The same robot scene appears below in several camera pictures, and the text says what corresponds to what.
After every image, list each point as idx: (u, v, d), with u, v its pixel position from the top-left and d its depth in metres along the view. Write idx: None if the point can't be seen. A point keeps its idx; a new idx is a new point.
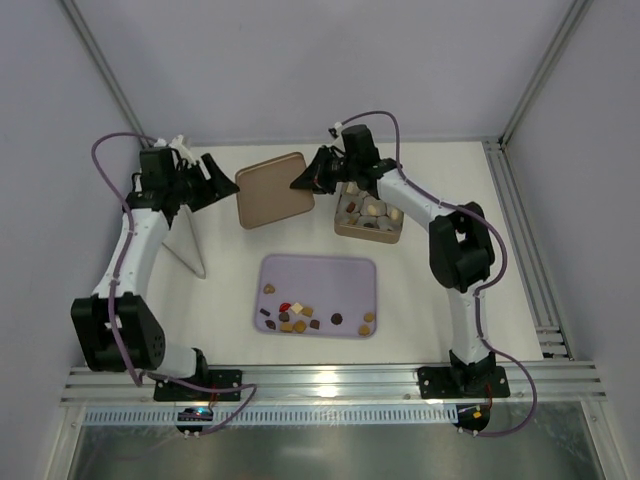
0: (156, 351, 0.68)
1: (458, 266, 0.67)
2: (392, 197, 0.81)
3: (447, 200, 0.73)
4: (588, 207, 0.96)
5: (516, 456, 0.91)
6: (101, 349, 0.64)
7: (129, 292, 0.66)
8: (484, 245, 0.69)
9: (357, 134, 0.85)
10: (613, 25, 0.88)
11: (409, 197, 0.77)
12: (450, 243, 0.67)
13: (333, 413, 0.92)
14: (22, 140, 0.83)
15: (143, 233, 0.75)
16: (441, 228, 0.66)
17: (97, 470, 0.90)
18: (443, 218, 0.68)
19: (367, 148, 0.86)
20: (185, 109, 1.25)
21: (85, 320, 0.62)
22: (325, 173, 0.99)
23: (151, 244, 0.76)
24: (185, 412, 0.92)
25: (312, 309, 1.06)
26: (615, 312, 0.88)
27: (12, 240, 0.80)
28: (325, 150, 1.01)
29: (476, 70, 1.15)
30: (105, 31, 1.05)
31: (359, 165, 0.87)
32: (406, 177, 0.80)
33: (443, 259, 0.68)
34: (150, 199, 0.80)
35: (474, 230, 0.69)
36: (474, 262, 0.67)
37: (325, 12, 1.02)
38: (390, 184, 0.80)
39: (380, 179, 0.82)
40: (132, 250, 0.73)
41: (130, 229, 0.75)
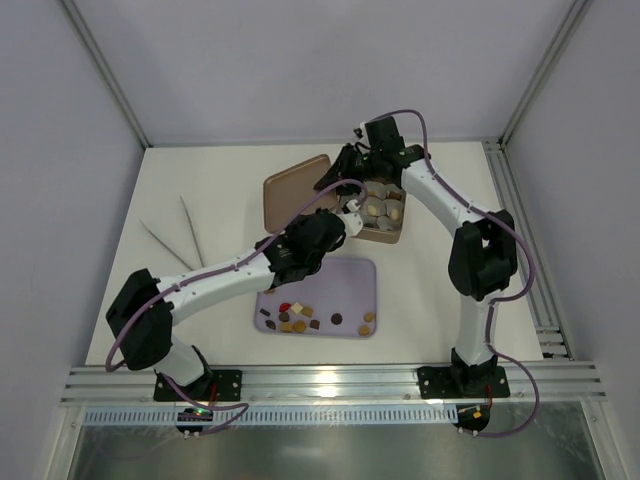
0: (141, 364, 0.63)
1: (479, 276, 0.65)
2: (418, 190, 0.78)
3: (477, 205, 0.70)
4: (588, 208, 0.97)
5: (517, 457, 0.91)
6: (121, 315, 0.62)
7: (169, 305, 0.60)
8: (508, 256, 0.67)
9: (380, 122, 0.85)
10: (614, 25, 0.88)
11: (436, 194, 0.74)
12: (476, 252, 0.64)
13: (333, 413, 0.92)
14: (21, 139, 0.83)
15: (241, 275, 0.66)
16: (467, 236, 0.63)
17: (96, 470, 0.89)
18: (471, 226, 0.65)
19: (391, 136, 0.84)
20: (184, 109, 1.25)
21: (133, 285, 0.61)
22: (353, 170, 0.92)
23: (236, 291, 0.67)
24: (185, 412, 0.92)
25: (312, 308, 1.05)
26: (616, 312, 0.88)
27: (13, 240, 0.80)
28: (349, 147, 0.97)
29: (477, 71, 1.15)
30: (103, 30, 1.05)
31: (383, 155, 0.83)
32: (435, 172, 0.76)
33: (465, 266, 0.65)
34: (281, 256, 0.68)
35: (501, 239, 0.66)
36: (495, 272, 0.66)
37: (325, 12, 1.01)
38: (417, 177, 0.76)
39: (407, 167, 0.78)
40: (218, 276, 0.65)
41: (237, 262, 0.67)
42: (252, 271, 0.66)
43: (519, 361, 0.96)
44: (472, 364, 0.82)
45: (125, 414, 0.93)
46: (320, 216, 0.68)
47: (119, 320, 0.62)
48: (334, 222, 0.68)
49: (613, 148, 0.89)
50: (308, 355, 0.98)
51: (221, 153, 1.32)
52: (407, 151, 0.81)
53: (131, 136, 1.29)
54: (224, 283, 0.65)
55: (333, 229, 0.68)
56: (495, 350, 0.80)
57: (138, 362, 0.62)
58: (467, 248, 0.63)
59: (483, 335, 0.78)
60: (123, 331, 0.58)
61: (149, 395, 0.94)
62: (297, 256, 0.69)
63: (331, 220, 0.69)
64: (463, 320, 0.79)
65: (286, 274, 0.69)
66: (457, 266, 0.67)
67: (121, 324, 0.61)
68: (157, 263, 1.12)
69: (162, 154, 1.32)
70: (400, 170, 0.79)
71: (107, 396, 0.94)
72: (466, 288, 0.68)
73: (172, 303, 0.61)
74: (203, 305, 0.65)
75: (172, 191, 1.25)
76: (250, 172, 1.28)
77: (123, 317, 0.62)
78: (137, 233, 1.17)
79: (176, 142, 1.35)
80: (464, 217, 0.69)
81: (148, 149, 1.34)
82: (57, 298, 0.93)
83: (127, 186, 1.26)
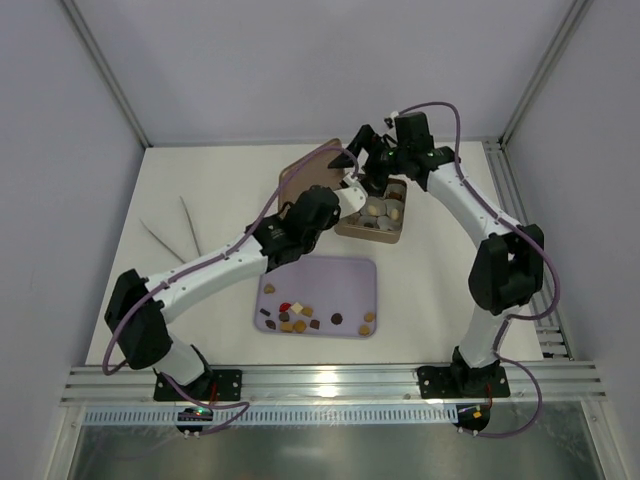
0: (141, 363, 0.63)
1: (501, 290, 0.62)
2: (444, 195, 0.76)
3: (507, 217, 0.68)
4: (588, 207, 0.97)
5: (517, 457, 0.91)
6: (116, 316, 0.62)
7: (160, 302, 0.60)
8: (534, 274, 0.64)
9: (412, 118, 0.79)
10: (614, 25, 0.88)
11: (464, 202, 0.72)
12: (501, 265, 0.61)
13: (333, 413, 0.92)
14: (21, 139, 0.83)
15: (232, 264, 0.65)
16: (492, 249, 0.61)
17: (96, 470, 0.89)
18: (498, 239, 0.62)
19: (422, 135, 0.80)
20: (184, 109, 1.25)
21: (124, 285, 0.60)
22: (375, 162, 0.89)
23: (230, 280, 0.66)
24: (185, 412, 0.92)
25: (312, 308, 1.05)
26: (616, 312, 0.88)
27: (13, 240, 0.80)
28: (374, 135, 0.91)
29: (477, 70, 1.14)
30: (103, 30, 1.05)
31: (411, 153, 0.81)
32: (464, 177, 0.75)
33: (487, 279, 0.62)
34: (274, 238, 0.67)
35: (529, 255, 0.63)
36: (519, 289, 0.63)
37: (325, 12, 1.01)
38: (445, 182, 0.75)
39: (435, 171, 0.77)
40: (209, 267, 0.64)
41: (227, 250, 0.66)
42: (245, 257, 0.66)
43: (518, 361, 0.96)
44: (474, 367, 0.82)
45: (125, 414, 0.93)
46: (312, 192, 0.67)
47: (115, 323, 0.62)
48: (328, 198, 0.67)
49: (614, 147, 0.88)
50: (308, 354, 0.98)
51: (221, 153, 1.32)
52: (436, 153, 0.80)
53: (131, 135, 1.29)
54: (214, 274, 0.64)
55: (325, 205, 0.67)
56: (499, 356, 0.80)
57: (138, 360, 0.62)
58: (492, 260, 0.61)
59: (490, 344, 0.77)
60: (118, 332, 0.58)
61: (149, 395, 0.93)
62: (291, 237, 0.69)
63: (323, 193, 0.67)
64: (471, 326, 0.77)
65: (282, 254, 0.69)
66: (479, 280, 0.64)
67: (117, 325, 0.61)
68: (158, 263, 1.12)
69: (162, 154, 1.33)
70: (428, 171, 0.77)
71: (106, 396, 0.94)
72: (486, 303, 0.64)
73: (162, 303, 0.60)
74: (196, 299, 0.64)
75: (172, 191, 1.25)
76: (250, 172, 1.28)
77: (118, 319, 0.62)
78: (137, 233, 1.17)
79: (176, 141, 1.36)
80: (491, 229, 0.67)
81: (148, 149, 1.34)
82: (57, 297, 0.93)
83: (128, 186, 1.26)
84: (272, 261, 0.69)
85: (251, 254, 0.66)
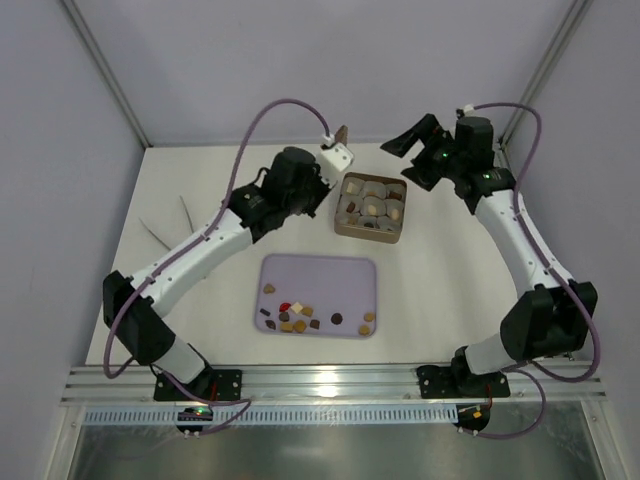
0: (150, 357, 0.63)
1: (534, 345, 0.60)
2: (493, 223, 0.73)
3: (558, 268, 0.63)
4: (589, 207, 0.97)
5: (517, 457, 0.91)
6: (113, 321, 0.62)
7: (150, 298, 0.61)
8: (575, 333, 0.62)
9: (476, 130, 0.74)
10: (614, 25, 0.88)
11: (515, 241, 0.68)
12: (542, 321, 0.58)
13: (333, 413, 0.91)
14: (21, 138, 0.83)
15: (214, 243, 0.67)
16: (537, 305, 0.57)
17: (96, 469, 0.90)
18: (545, 293, 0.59)
19: (482, 150, 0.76)
20: (184, 109, 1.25)
21: (111, 288, 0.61)
22: (427, 157, 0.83)
23: (215, 258, 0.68)
24: (185, 412, 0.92)
25: (312, 308, 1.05)
26: (615, 312, 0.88)
27: (13, 239, 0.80)
28: (438, 125, 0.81)
29: (477, 70, 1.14)
30: (103, 29, 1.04)
31: (466, 168, 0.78)
32: (520, 212, 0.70)
33: (523, 331, 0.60)
34: (252, 206, 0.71)
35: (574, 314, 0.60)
36: (553, 346, 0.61)
37: (325, 11, 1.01)
38: (497, 212, 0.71)
39: (487, 196, 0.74)
40: (191, 251, 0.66)
41: (204, 232, 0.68)
42: (225, 234, 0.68)
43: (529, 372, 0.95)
44: (475, 373, 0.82)
45: (125, 414, 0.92)
46: (285, 155, 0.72)
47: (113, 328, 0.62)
48: (303, 158, 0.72)
49: (614, 147, 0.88)
50: (308, 354, 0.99)
51: (220, 153, 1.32)
52: (493, 177, 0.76)
53: (131, 135, 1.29)
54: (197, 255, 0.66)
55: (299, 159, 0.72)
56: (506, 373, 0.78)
57: (146, 357, 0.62)
58: (534, 315, 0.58)
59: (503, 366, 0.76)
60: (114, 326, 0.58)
61: (149, 395, 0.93)
62: (270, 203, 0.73)
63: (295, 152, 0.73)
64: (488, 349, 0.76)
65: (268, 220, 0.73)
66: (513, 327, 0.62)
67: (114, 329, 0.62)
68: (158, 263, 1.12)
69: (162, 154, 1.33)
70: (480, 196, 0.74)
71: (107, 396, 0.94)
72: (515, 352, 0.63)
73: (152, 298, 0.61)
74: (184, 286, 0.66)
75: (172, 191, 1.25)
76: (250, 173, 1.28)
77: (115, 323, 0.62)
78: (137, 233, 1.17)
79: (175, 141, 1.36)
80: (539, 278, 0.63)
81: (148, 149, 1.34)
82: (58, 297, 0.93)
83: (127, 186, 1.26)
84: (256, 230, 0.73)
85: (231, 230, 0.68)
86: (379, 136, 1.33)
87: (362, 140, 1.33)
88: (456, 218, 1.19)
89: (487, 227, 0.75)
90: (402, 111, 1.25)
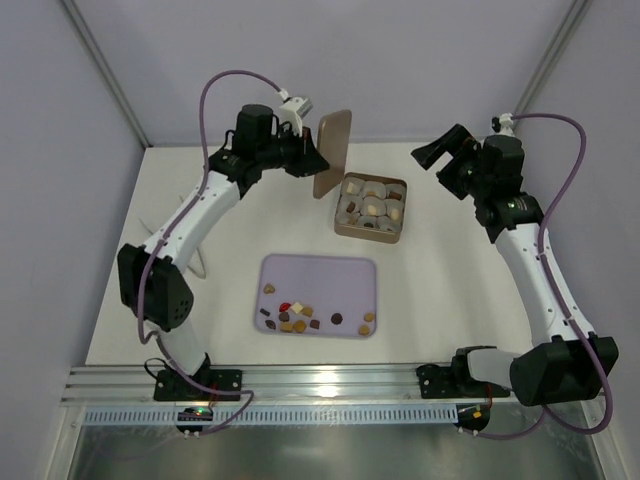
0: (179, 318, 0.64)
1: (542, 394, 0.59)
2: (513, 260, 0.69)
3: (578, 320, 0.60)
4: (589, 207, 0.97)
5: (516, 456, 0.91)
6: (133, 291, 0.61)
7: (169, 257, 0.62)
8: (588, 386, 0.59)
9: (505, 155, 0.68)
10: (614, 25, 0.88)
11: (535, 285, 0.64)
12: (553, 374, 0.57)
13: (333, 413, 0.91)
14: (21, 138, 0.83)
15: (210, 200, 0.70)
16: (551, 360, 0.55)
17: (97, 469, 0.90)
18: (562, 345, 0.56)
19: (509, 176, 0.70)
20: (184, 108, 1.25)
21: (126, 257, 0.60)
22: (454, 170, 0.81)
23: (214, 214, 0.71)
24: (185, 412, 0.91)
25: (312, 308, 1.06)
26: (616, 312, 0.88)
27: (12, 239, 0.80)
28: (467, 139, 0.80)
29: (477, 70, 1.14)
30: (103, 29, 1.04)
31: (491, 193, 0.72)
32: (543, 252, 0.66)
33: (532, 379, 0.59)
34: (232, 164, 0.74)
35: (589, 369, 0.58)
36: (564, 396, 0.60)
37: (325, 11, 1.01)
38: (520, 248, 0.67)
39: (511, 228, 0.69)
40: (188, 211, 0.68)
41: (198, 193, 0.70)
42: (218, 192, 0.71)
43: None
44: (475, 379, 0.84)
45: (124, 414, 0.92)
46: (245, 112, 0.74)
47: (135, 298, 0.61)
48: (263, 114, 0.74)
49: (614, 147, 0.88)
50: (308, 355, 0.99)
51: None
52: (518, 206, 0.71)
53: (131, 135, 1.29)
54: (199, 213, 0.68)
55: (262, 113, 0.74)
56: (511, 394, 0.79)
57: (173, 319, 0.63)
58: (546, 368, 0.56)
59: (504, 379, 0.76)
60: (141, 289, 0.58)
61: (149, 395, 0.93)
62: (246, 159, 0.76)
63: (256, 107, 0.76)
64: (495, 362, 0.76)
65: (249, 173, 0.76)
66: (526, 372, 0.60)
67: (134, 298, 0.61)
68: None
69: (162, 154, 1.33)
70: (502, 227, 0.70)
71: (106, 396, 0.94)
72: (521, 394, 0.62)
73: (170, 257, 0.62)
74: (193, 245, 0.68)
75: (171, 191, 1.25)
76: None
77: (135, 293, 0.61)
78: (137, 234, 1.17)
79: (175, 141, 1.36)
80: (557, 329, 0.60)
81: (148, 149, 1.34)
82: (57, 297, 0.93)
83: (127, 186, 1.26)
84: (242, 186, 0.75)
85: (222, 185, 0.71)
86: (380, 136, 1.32)
87: (362, 140, 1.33)
88: (455, 217, 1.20)
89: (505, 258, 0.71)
90: (402, 111, 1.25)
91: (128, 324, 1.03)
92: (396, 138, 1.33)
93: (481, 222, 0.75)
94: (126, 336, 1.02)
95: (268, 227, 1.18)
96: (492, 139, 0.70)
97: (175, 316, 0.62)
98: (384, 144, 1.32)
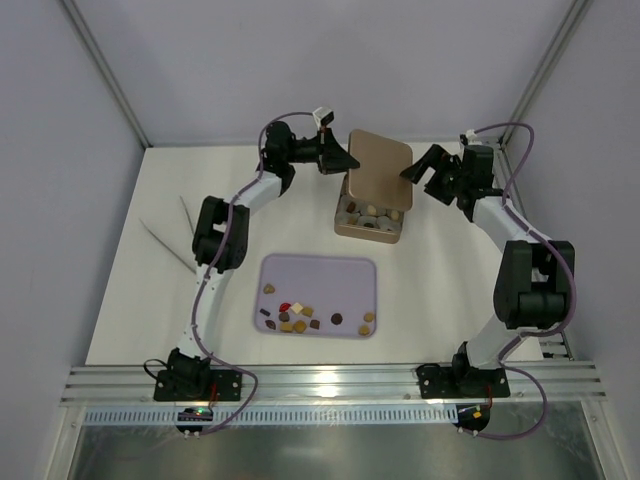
0: (231, 268, 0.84)
1: (520, 298, 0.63)
2: (488, 221, 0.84)
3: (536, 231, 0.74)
4: (588, 208, 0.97)
5: (517, 457, 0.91)
6: (206, 236, 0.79)
7: (242, 207, 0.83)
8: (562, 293, 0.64)
9: (479, 154, 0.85)
10: (615, 26, 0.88)
11: (502, 223, 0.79)
12: (521, 268, 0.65)
13: (333, 413, 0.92)
14: (20, 138, 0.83)
15: (265, 185, 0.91)
16: (516, 249, 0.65)
17: (96, 470, 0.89)
18: (523, 242, 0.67)
19: (483, 172, 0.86)
20: (184, 109, 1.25)
21: (212, 207, 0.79)
22: (438, 180, 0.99)
23: (263, 197, 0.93)
24: (185, 412, 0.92)
25: (312, 308, 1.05)
26: (615, 312, 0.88)
27: (12, 240, 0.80)
28: (444, 154, 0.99)
29: (477, 70, 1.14)
30: (103, 30, 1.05)
31: (469, 184, 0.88)
32: (506, 203, 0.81)
33: (506, 282, 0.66)
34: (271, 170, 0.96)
35: (556, 272, 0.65)
36: (543, 304, 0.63)
37: (325, 12, 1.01)
38: (486, 205, 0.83)
39: (479, 199, 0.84)
40: (254, 187, 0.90)
41: (258, 177, 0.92)
42: (273, 180, 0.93)
43: (532, 375, 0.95)
44: (474, 365, 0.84)
45: (124, 414, 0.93)
46: (271, 135, 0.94)
47: (208, 240, 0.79)
48: (282, 137, 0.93)
49: (614, 147, 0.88)
50: (308, 355, 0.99)
51: (220, 153, 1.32)
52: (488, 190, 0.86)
53: (131, 136, 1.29)
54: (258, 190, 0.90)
55: (282, 135, 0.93)
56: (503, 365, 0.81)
57: (234, 260, 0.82)
58: (512, 259, 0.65)
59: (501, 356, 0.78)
60: (228, 234, 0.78)
61: (150, 395, 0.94)
62: (283, 166, 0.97)
63: (275, 127, 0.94)
64: (485, 333, 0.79)
65: (284, 175, 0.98)
66: (502, 286, 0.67)
67: (207, 242, 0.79)
68: (158, 263, 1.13)
69: (162, 154, 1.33)
70: (474, 200, 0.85)
71: (107, 396, 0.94)
72: (504, 314, 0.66)
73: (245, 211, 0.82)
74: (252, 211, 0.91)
75: (171, 192, 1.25)
76: (249, 173, 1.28)
77: (209, 237, 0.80)
78: (137, 234, 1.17)
79: (175, 141, 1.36)
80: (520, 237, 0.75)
81: (148, 149, 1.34)
82: (58, 297, 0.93)
83: (127, 186, 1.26)
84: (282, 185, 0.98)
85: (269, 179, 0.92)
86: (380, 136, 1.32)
87: None
88: (456, 216, 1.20)
89: (486, 226, 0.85)
90: (402, 111, 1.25)
91: (128, 323, 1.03)
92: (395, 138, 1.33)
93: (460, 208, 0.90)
94: (126, 335, 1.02)
95: (267, 227, 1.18)
96: (469, 145, 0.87)
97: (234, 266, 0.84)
98: None
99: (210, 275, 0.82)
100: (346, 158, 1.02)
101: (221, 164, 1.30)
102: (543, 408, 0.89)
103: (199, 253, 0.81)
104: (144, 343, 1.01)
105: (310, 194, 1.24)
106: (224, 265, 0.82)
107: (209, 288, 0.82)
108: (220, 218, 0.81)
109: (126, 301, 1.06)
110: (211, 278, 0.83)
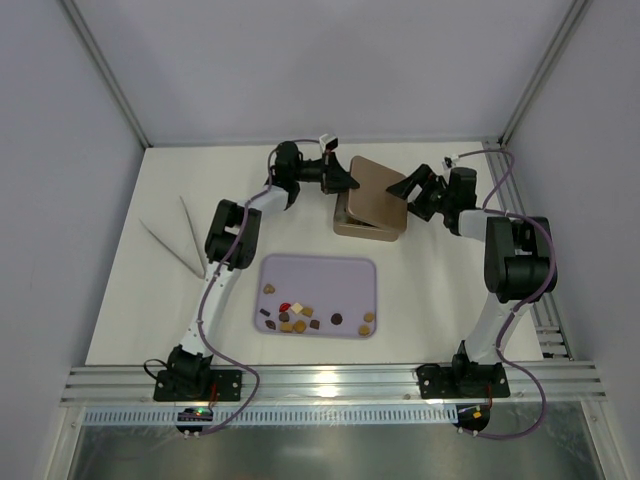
0: (242, 268, 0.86)
1: (506, 269, 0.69)
2: (471, 222, 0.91)
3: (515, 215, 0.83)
4: (587, 209, 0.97)
5: (517, 457, 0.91)
6: (219, 236, 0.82)
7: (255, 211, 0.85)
8: (545, 258, 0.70)
9: (463, 177, 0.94)
10: (617, 26, 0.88)
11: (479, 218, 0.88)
12: (505, 239, 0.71)
13: (333, 413, 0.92)
14: (19, 139, 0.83)
15: (272, 197, 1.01)
16: (497, 222, 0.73)
17: (95, 470, 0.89)
18: (504, 218, 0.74)
19: (467, 191, 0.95)
20: (184, 109, 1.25)
21: (227, 208, 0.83)
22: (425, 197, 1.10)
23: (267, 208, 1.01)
24: (185, 412, 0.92)
25: (312, 308, 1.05)
26: (616, 312, 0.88)
27: (11, 240, 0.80)
28: (431, 174, 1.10)
29: (477, 71, 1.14)
30: (102, 29, 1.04)
31: (455, 203, 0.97)
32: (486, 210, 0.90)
33: (494, 255, 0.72)
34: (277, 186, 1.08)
35: (537, 240, 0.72)
36: (529, 272, 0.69)
37: (326, 12, 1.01)
38: (463, 215, 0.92)
39: (461, 214, 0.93)
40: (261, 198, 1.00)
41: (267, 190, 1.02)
42: (280, 193, 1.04)
43: (533, 373, 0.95)
44: (474, 361, 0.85)
45: (124, 414, 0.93)
46: (282, 153, 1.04)
47: (220, 241, 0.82)
48: (290, 156, 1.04)
49: (615, 147, 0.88)
50: (309, 355, 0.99)
51: (219, 153, 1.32)
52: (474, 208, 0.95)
53: (131, 136, 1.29)
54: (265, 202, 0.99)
55: (290, 154, 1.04)
56: (501, 357, 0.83)
57: (245, 261, 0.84)
58: (496, 232, 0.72)
59: (496, 343, 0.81)
60: (240, 234, 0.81)
61: (149, 395, 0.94)
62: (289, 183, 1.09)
63: (285, 145, 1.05)
64: (482, 321, 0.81)
65: (291, 190, 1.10)
66: (491, 261, 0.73)
67: (219, 242, 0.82)
68: (158, 264, 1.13)
69: (161, 154, 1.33)
70: (461, 213, 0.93)
71: (106, 396, 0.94)
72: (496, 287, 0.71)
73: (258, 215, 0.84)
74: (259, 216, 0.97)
75: (171, 192, 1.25)
76: (249, 172, 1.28)
77: (221, 238, 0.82)
78: (137, 234, 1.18)
79: (175, 142, 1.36)
80: None
81: (148, 149, 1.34)
82: (58, 298, 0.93)
83: (127, 186, 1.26)
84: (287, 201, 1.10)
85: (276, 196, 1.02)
86: (379, 136, 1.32)
87: (361, 140, 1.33)
88: None
89: (471, 232, 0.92)
90: (402, 111, 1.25)
91: (127, 324, 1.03)
92: (396, 138, 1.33)
93: (447, 224, 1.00)
94: (125, 336, 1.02)
95: (267, 227, 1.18)
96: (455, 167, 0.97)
97: (244, 268, 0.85)
98: (384, 144, 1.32)
99: (218, 275, 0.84)
100: (347, 179, 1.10)
101: (221, 164, 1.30)
102: (543, 408, 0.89)
103: (211, 253, 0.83)
104: (143, 343, 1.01)
105: (309, 194, 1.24)
106: (235, 265, 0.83)
107: (218, 284, 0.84)
108: (233, 220, 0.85)
109: (125, 301, 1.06)
110: (220, 277, 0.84)
